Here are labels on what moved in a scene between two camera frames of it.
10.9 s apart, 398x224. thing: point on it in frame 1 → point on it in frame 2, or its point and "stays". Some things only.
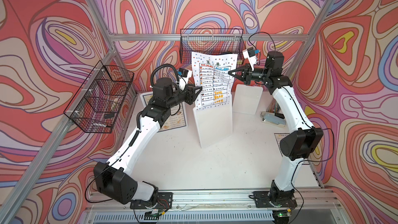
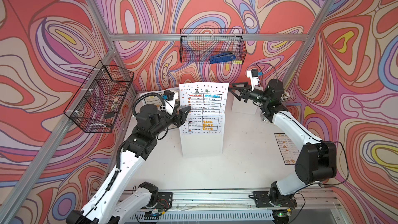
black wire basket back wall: (228, 41) stays
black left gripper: (188, 94) → (180, 119)
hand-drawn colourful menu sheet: (211, 73) → (209, 102)
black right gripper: (246, 74) → (244, 93)
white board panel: (214, 122) → (201, 144)
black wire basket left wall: (94, 108) stays
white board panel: (246, 98) stays
